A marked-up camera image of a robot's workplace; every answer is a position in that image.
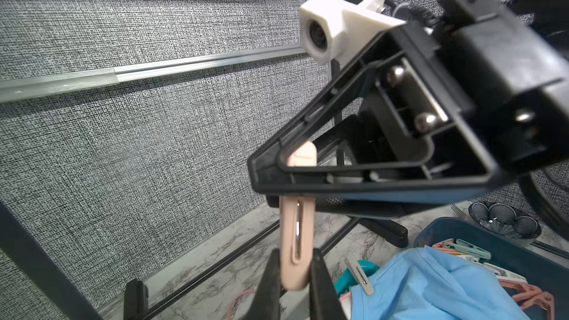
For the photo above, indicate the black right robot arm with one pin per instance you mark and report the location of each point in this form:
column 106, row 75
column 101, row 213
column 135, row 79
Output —
column 545, row 189

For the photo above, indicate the pink clothespin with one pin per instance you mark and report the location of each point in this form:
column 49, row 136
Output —
column 297, row 217

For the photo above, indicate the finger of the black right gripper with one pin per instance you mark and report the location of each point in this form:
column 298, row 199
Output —
column 408, row 143
column 358, row 207

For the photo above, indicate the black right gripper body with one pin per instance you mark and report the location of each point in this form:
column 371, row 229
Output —
column 517, row 81

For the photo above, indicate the dark teal clothespin tray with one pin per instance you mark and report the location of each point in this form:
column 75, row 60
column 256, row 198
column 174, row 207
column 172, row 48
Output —
column 538, row 270

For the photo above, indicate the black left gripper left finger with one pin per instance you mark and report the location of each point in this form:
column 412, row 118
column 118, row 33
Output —
column 265, row 304

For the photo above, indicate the pile of pastel clothespins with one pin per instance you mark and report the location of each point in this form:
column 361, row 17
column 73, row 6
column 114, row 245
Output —
column 526, row 295

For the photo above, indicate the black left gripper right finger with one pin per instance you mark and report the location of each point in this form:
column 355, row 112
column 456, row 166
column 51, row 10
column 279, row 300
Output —
column 324, row 301

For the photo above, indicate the beige clothespin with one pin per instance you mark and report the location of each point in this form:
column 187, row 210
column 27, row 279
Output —
column 357, row 270

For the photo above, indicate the dark flower-shaped bowl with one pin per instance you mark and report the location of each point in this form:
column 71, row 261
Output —
column 505, row 221

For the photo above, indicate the light blue t-shirt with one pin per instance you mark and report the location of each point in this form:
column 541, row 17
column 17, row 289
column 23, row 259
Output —
column 423, row 283

